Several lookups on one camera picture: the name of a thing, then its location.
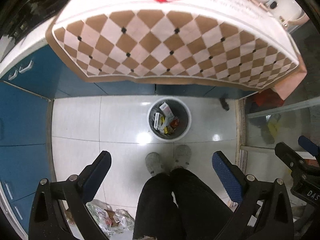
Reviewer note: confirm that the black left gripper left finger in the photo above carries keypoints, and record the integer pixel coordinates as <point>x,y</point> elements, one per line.
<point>47,219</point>

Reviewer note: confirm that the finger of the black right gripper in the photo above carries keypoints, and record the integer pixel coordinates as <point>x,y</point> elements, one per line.
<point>289,157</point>
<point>309,146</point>

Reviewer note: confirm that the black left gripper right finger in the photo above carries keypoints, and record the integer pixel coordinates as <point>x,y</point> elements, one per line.
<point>268,200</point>

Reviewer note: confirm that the plastic bag of trash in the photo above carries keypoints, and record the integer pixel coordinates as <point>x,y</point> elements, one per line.
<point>111,222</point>

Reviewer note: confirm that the white round trash bin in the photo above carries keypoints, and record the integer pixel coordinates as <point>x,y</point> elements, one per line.
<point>181,122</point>

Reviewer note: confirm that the glass sliding door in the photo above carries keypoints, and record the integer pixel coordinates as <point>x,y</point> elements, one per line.
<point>270,121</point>

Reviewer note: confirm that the right black trouser leg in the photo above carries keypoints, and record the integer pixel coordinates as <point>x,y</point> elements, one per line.
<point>200,212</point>

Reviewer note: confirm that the black trouser leg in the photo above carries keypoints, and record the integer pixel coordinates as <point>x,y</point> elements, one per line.
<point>157,215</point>
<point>200,212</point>

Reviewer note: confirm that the black scrubber ball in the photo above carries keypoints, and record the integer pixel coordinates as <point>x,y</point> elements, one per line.
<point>224,103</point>

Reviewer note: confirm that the right grey fuzzy slipper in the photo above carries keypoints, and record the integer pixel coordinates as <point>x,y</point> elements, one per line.
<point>182,157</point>

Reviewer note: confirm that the grey fuzzy slipper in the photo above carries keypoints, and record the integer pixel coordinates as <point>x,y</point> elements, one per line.
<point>182,157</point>
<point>154,164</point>

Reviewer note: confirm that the left black trouser leg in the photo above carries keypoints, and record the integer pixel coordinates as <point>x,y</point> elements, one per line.
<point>157,215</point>

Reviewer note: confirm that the left grey fuzzy slipper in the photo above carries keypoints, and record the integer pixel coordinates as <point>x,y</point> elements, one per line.
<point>154,164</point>

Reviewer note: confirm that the blue cabinet door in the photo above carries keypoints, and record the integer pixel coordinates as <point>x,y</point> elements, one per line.
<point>28,90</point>

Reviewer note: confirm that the white electric kettle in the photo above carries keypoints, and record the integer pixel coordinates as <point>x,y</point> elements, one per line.
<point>288,13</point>

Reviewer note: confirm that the yellow snack wrapper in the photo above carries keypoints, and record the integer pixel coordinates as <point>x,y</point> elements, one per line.
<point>166,127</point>

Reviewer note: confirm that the pink white carton box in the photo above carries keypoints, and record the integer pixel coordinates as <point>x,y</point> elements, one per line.
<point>166,110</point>

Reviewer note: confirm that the checkered brown tablecloth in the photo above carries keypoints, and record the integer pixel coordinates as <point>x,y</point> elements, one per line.
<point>233,43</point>

